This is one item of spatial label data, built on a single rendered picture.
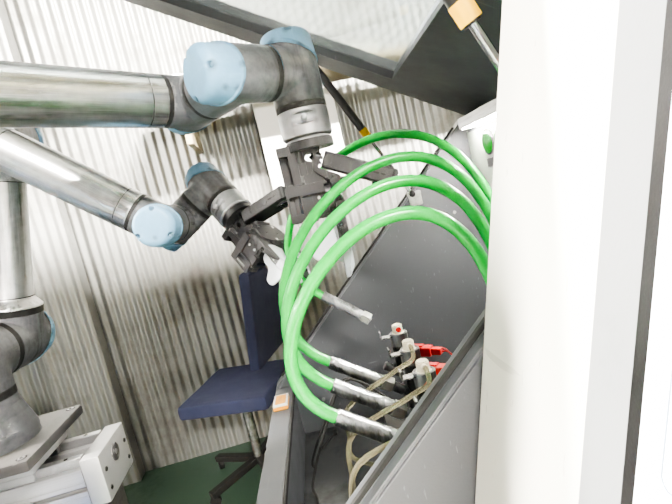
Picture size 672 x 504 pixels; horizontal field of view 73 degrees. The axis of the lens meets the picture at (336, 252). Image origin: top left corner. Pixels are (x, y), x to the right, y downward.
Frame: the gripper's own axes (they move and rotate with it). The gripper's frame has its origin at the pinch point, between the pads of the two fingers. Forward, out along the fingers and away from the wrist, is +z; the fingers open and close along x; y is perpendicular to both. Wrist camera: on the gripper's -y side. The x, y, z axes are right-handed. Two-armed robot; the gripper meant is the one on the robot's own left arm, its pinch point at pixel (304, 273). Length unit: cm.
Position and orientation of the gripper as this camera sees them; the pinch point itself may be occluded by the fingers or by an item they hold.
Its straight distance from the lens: 82.3
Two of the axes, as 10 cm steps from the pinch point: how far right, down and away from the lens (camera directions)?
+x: -5.6, 0.0, -8.3
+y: -5.3, 7.7, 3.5
